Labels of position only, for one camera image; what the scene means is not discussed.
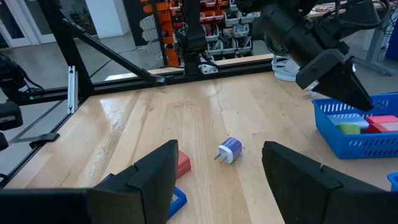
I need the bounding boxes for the red USB charger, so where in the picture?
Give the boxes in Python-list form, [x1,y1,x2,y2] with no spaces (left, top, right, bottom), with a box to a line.
[176,150,192,180]

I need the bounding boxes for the black aluminium frame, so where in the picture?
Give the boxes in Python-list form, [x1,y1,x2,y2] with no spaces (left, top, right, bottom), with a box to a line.
[0,0,276,189]

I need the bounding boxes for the black device green light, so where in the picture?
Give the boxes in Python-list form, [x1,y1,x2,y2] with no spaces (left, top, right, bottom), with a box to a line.
[0,52,44,103]

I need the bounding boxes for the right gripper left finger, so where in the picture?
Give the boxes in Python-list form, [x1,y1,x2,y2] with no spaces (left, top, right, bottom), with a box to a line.
[0,139,180,224]

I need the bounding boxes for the white cylindrical security camera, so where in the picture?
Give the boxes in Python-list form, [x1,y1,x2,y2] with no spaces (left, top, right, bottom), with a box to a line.
[271,54,301,82]

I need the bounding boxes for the grey desk leg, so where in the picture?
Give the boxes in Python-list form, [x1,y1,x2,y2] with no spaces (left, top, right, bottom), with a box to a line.
[354,18,392,77]

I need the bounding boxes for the purple white wall charger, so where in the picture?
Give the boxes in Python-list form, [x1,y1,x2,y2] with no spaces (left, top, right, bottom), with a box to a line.
[213,136,244,165]

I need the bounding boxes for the green white wall charger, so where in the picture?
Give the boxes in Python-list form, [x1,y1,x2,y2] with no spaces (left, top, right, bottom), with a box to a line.
[336,123,361,136]

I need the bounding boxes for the silver frame plate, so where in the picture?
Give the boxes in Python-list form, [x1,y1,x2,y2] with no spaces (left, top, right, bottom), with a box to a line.
[67,65,78,114]

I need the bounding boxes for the blue plastic basket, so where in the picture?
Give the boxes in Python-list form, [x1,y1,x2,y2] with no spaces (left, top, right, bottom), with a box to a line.
[312,92,398,159]
[387,172,398,192]

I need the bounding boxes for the parts shelf orange bins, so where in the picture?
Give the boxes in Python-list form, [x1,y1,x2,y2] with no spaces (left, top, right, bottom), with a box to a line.
[136,0,262,68]

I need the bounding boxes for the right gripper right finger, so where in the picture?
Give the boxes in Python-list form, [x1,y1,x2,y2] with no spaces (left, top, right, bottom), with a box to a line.
[262,141,398,224]

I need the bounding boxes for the black table-level camera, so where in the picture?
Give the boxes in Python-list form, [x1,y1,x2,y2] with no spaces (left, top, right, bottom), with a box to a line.
[0,101,24,131]

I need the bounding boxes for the black table bracket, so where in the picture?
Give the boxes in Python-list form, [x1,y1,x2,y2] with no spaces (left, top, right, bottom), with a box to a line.
[29,133,60,149]

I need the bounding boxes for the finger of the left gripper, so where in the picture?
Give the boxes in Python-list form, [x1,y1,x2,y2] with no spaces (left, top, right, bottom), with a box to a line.
[319,55,374,113]

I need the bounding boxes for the long red wall charger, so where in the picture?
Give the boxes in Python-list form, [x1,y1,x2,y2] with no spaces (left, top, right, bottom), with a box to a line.
[363,121,398,134]

